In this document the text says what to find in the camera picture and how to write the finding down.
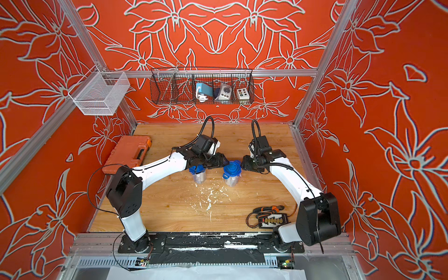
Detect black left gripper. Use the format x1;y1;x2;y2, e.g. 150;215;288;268
200;153;231;169

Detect blue lid of jar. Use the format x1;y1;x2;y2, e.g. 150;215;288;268
223;160;242;179
189;164;206;175

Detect clear jar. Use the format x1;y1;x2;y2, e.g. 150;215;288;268
192;171;207;184
223;174;240;187

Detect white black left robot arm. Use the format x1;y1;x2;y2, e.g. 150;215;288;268
106;135;229;252

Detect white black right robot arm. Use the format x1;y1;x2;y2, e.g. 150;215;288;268
241;136;342;246

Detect orange black pliers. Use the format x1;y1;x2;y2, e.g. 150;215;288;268
253;205;285;214

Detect black charger board with connectors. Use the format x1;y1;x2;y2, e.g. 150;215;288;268
257;213;289;229

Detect white button box in basket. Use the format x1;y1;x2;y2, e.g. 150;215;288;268
236;87;250;103

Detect white grey device in basket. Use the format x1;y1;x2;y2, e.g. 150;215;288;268
215;84;233;102

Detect blue white item in basket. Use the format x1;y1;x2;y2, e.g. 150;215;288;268
195;82;214;103

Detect orange plastic tool case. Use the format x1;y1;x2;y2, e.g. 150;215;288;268
102;135;152;175

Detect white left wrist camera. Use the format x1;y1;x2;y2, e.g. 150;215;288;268
208;141;221;155

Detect black wire wall basket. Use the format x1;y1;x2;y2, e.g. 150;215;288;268
149;66;255;105

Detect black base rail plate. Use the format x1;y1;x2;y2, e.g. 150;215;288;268
117;231;306;254

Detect clear plastic wall bin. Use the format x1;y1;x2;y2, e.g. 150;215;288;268
69;72;130;116

